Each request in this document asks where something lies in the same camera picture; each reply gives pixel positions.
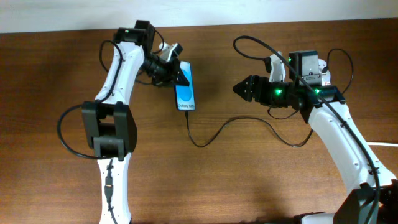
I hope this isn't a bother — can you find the blue Samsung Galaxy smartphone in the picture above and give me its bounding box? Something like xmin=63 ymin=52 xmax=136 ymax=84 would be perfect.
xmin=175 ymin=61 xmax=195 ymax=111

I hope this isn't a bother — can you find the black phone charger cable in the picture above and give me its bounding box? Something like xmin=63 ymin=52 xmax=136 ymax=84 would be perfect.
xmin=183 ymin=48 xmax=354 ymax=148

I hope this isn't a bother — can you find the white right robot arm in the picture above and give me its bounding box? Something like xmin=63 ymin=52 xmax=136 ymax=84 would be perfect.
xmin=233 ymin=50 xmax=397 ymax=223

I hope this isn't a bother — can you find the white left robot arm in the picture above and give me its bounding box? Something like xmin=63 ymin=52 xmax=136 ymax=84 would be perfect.
xmin=81 ymin=20 xmax=192 ymax=223

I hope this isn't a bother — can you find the white power extension socket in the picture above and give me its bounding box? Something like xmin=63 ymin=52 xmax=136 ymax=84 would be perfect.
xmin=318 ymin=59 xmax=331 ymax=86

